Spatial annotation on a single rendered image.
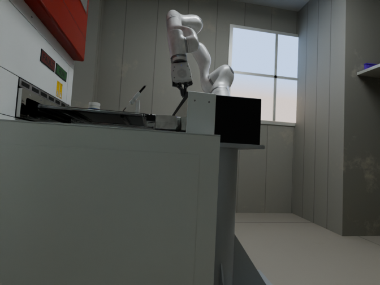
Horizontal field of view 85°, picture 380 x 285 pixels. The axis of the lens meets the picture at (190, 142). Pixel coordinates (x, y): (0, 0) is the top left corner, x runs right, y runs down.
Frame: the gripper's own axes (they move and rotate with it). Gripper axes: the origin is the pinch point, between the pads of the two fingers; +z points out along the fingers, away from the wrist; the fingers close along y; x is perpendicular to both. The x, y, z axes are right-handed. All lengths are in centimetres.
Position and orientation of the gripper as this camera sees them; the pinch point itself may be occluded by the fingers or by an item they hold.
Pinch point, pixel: (184, 93)
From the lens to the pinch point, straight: 109.9
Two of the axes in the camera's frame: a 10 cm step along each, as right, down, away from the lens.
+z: 1.5, 9.9, -0.1
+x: -2.0, 0.4, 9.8
